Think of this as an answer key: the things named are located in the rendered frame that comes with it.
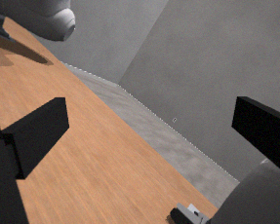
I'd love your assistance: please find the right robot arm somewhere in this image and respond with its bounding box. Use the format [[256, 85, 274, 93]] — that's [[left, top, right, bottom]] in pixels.
[[0, 0, 75, 42]]

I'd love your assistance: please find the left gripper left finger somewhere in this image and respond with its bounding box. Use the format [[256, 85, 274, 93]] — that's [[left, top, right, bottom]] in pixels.
[[0, 97, 69, 224]]

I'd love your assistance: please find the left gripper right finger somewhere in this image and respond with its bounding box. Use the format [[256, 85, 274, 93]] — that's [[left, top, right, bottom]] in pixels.
[[231, 96, 280, 168]]

